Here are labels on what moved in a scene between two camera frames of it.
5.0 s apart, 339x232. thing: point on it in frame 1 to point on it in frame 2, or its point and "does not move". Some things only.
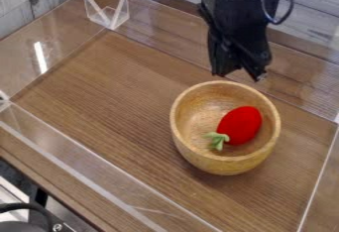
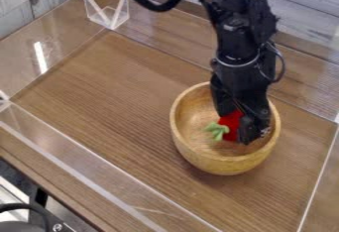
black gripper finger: [222, 57] to [225, 105]
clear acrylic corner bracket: [108, 17] does not move
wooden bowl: [197, 110] does not move
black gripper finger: [253, 60] to [254, 125]
